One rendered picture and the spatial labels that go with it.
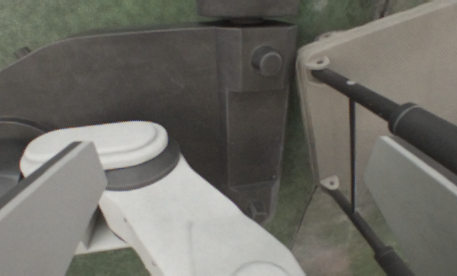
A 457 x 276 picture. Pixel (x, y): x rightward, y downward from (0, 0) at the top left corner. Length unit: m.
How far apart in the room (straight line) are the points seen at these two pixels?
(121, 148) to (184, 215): 0.13
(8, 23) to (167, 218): 0.56
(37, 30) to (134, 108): 0.30
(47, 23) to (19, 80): 0.19
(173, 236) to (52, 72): 0.35
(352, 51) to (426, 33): 0.18
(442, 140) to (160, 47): 0.40
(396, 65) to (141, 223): 0.56
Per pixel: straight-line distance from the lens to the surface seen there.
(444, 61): 0.72
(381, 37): 0.56
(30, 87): 0.52
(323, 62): 0.47
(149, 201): 0.32
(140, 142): 0.35
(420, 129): 0.30
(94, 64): 0.47
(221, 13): 0.44
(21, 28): 0.69
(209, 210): 0.30
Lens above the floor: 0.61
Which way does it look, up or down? 57 degrees down
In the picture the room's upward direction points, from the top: 158 degrees clockwise
